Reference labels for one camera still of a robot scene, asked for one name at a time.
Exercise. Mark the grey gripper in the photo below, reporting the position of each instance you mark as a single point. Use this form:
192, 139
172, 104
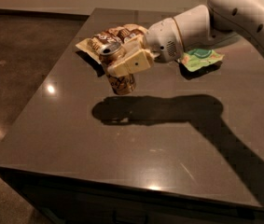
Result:
161, 40

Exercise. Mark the orange soda can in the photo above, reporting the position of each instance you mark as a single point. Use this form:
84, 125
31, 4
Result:
112, 56

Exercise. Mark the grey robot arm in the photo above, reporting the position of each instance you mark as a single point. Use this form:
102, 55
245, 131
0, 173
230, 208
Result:
203, 27

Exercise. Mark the brown and cream snack bag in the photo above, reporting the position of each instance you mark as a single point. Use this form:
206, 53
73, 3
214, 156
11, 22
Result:
119, 34

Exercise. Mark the green snack bag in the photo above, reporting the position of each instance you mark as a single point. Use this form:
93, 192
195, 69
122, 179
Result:
196, 59

